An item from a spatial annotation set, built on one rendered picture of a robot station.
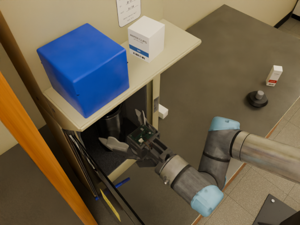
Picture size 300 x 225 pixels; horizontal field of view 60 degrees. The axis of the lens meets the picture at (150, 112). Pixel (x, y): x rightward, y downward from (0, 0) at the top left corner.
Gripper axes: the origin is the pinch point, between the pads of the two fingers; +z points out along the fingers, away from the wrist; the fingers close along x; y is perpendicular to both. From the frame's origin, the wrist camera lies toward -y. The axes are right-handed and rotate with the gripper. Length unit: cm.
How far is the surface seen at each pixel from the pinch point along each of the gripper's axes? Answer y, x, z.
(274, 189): -122, -88, -54
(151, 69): 29.5, -1.8, -12.2
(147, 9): 33.8, -11.1, -2.0
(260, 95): -21, -61, -20
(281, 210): -120, -78, -65
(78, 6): 41.2, 4.8, -2.0
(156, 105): -2.0, -14.5, -2.1
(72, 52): 38.5, 10.7, -7.7
